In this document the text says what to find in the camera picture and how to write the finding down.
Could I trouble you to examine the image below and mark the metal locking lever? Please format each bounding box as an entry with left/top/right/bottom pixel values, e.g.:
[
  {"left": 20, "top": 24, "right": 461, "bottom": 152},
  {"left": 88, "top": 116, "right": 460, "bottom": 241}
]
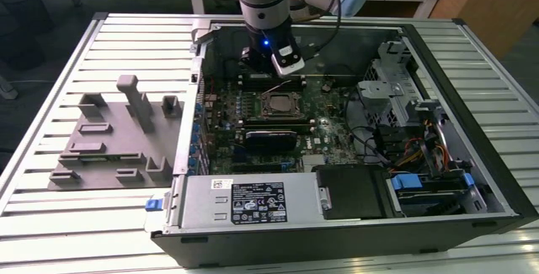
[{"left": 262, "top": 80, "right": 293, "bottom": 94}]

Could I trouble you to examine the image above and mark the metal socket cover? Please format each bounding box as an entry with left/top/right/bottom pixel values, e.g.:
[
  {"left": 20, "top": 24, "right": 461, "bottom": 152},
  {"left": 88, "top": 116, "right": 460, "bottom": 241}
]
[{"left": 261, "top": 92, "right": 302, "bottom": 119}]

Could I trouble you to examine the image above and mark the silver CPU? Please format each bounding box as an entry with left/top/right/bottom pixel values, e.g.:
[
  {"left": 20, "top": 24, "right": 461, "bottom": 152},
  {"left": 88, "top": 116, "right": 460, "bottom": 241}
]
[{"left": 269, "top": 96, "right": 296, "bottom": 114}]

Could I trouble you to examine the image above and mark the CPU socket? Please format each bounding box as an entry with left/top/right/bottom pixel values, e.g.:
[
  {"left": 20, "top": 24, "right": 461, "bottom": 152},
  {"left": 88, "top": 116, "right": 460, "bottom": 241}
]
[{"left": 260, "top": 92, "right": 306, "bottom": 120}]

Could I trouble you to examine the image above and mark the black RAM slot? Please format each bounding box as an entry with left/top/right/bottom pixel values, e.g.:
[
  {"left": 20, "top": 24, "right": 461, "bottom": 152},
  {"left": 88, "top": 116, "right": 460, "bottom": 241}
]
[
  {"left": 242, "top": 123, "right": 314, "bottom": 134},
  {"left": 237, "top": 80, "right": 306, "bottom": 91},
  {"left": 237, "top": 74, "right": 306, "bottom": 83},
  {"left": 242, "top": 117, "right": 314, "bottom": 127}
]

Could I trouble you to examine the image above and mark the black cooler module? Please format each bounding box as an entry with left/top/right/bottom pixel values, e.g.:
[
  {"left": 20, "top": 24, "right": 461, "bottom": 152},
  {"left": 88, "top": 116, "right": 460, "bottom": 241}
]
[{"left": 242, "top": 129, "right": 297, "bottom": 153}]

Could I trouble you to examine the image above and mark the metal drive cage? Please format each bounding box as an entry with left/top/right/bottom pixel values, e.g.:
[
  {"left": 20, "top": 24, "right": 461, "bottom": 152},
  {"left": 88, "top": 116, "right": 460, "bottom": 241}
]
[{"left": 354, "top": 40, "right": 428, "bottom": 128}]

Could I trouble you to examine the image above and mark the green motherboard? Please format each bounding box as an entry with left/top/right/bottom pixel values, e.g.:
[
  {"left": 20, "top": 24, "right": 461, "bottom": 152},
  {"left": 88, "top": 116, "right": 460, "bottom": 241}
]
[{"left": 197, "top": 76, "right": 366, "bottom": 176}]

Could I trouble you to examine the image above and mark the black expansion slot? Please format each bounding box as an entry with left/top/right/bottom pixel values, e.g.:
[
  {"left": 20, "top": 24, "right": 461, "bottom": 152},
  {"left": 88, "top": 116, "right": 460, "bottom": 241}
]
[{"left": 229, "top": 163, "right": 289, "bottom": 174}]

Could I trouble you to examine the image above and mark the grey parts rack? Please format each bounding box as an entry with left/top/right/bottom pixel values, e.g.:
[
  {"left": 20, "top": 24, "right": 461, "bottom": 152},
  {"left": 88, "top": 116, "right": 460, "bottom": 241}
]
[{"left": 46, "top": 74, "right": 186, "bottom": 191}]

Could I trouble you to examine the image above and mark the black plastic shroud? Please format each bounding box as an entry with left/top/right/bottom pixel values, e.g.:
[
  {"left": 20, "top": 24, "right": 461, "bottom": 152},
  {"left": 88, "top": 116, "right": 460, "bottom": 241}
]
[{"left": 313, "top": 164, "right": 396, "bottom": 221}]

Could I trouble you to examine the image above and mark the silver power supply unit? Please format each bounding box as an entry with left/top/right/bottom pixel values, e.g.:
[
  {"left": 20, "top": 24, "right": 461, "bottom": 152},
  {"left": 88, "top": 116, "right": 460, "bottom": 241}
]
[{"left": 165, "top": 172, "right": 325, "bottom": 234}]

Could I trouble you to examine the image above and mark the green RAM stick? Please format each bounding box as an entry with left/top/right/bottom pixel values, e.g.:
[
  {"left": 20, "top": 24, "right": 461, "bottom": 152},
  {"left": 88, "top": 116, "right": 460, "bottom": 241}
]
[{"left": 78, "top": 156, "right": 122, "bottom": 163}]

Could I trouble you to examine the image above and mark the blue disk carrier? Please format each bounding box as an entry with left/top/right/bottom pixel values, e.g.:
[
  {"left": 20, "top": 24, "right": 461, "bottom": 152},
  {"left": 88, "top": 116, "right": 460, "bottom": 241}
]
[{"left": 389, "top": 172, "right": 479, "bottom": 202}]

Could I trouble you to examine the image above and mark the black office chair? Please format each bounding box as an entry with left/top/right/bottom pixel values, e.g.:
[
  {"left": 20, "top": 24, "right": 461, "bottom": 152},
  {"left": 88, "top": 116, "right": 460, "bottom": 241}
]
[{"left": 0, "top": 0, "right": 56, "bottom": 69}]

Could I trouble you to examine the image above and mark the wooden cabinet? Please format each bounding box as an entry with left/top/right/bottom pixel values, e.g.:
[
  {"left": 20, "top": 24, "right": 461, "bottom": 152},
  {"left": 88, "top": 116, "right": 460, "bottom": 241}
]
[{"left": 431, "top": 0, "right": 539, "bottom": 59}]

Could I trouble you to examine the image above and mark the black open PC case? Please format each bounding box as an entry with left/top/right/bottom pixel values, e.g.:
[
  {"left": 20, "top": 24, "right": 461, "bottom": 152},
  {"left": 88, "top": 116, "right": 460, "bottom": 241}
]
[{"left": 142, "top": 17, "right": 539, "bottom": 270}]

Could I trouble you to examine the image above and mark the white chair base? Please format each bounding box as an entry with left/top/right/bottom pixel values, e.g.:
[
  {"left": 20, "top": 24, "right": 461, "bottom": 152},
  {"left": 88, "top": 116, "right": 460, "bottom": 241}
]
[{"left": 0, "top": 73, "right": 18, "bottom": 100}]

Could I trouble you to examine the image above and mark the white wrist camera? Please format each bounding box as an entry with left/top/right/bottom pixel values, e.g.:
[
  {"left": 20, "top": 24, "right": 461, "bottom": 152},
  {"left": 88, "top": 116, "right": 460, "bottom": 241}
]
[{"left": 270, "top": 45, "right": 306, "bottom": 76}]

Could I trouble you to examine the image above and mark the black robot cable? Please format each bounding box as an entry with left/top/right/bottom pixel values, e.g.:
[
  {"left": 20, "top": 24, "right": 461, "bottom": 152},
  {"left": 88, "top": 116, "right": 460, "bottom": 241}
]
[{"left": 305, "top": 0, "right": 341, "bottom": 59}]

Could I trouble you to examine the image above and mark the black wire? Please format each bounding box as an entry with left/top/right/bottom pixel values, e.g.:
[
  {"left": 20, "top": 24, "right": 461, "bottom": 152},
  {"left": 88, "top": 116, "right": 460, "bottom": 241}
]
[{"left": 344, "top": 122, "right": 392, "bottom": 165}]

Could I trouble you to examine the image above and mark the yellow wire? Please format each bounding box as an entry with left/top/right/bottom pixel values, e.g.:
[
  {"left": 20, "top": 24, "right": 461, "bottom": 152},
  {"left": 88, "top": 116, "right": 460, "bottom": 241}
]
[{"left": 393, "top": 150, "right": 421, "bottom": 169}]

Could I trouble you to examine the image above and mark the orange wire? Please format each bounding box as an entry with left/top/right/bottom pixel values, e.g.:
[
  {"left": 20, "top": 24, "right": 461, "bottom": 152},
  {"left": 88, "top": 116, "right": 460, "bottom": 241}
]
[{"left": 435, "top": 141, "right": 451, "bottom": 169}]

